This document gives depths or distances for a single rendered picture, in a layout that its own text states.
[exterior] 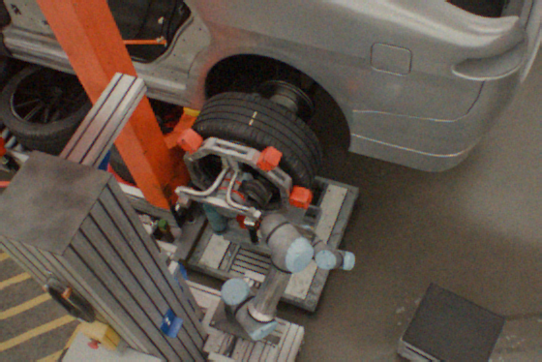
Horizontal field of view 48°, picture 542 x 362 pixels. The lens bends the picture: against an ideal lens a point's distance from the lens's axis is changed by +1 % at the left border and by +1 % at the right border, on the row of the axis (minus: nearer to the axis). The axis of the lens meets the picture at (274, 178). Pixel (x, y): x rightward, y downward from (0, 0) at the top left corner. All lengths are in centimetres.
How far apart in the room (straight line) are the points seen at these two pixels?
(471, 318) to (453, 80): 124
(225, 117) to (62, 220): 133
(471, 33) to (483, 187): 172
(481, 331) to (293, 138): 131
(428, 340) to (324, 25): 158
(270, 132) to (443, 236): 147
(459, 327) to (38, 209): 217
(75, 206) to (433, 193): 269
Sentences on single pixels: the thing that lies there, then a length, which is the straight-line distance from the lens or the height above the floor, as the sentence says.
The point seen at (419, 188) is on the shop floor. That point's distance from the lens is 389.
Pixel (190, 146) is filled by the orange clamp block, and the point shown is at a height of 109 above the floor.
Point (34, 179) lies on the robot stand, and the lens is 169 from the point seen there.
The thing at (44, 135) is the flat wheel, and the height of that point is 49.
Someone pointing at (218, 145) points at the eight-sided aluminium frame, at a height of 110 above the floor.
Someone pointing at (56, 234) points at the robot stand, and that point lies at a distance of 157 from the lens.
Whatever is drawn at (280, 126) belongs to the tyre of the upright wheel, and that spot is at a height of 113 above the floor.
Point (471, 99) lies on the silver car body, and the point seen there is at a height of 132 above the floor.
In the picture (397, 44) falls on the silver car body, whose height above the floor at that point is 156.
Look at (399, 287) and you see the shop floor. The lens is 357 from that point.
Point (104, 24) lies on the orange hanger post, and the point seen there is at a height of 177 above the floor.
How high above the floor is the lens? 328
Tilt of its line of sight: 57 degrees down
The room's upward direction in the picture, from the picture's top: 10 degrees counter-clockwise
